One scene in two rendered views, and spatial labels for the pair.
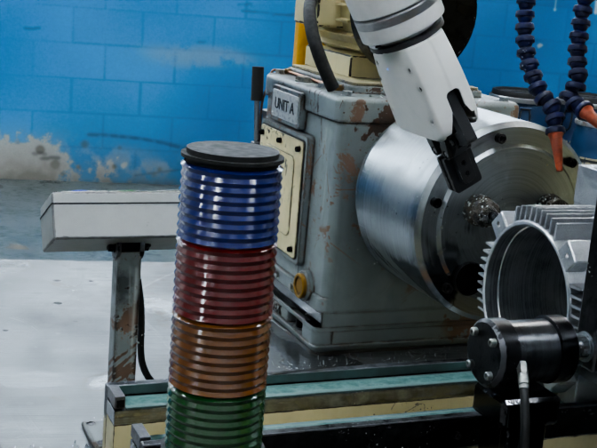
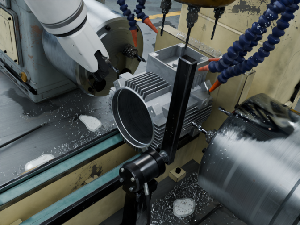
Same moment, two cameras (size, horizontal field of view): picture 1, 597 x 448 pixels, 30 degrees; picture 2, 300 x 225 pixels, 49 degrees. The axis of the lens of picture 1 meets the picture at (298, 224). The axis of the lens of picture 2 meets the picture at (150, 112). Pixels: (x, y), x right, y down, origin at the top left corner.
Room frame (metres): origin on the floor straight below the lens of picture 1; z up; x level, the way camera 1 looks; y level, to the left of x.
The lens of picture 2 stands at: (0.51, 0.01, 1.52)
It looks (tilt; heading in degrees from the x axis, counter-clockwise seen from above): 38 degrees down; 334
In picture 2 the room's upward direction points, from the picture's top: 9 degrees clockwise
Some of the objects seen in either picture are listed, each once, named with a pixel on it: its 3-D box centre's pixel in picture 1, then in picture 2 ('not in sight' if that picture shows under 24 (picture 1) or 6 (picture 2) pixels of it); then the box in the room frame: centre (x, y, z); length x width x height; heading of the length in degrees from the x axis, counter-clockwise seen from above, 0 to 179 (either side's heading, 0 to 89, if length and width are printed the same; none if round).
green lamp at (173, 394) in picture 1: (215, 415); not in sight; (0.64, 0.04, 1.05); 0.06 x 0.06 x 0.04
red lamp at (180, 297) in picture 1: (224, 274); not in sight; (0.64, 0.04, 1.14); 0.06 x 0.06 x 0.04
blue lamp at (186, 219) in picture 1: (229, 200); not in sight; (0.64, 0.04, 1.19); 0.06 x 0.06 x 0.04
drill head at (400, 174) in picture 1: (449, 198); (84, 40); (1.45, -0.20, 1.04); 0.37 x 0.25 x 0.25; 23
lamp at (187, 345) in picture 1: (219, 346); not in sight; (0.64, 0.04, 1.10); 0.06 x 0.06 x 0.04
